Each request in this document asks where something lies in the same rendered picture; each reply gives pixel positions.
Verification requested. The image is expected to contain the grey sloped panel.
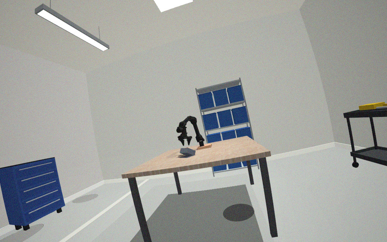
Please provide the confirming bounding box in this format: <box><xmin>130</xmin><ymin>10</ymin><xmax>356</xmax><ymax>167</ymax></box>
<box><xmin>180</xmin><ymin>148</ymin><xmax>196</xmax><ymax>158</ymax></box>

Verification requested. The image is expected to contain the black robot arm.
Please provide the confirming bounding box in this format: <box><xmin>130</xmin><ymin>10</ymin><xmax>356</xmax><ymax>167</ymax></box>
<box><xmin>176</xmin><ymin>116</ymin><xmax>205</xmax><ymax>147</ymax></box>

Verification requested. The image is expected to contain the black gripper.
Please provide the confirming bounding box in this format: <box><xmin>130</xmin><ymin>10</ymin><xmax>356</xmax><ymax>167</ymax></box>
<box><xmin>178</xmin><ymin>132</ymin><xmax>192</xmax><ymax>146</ymax></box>

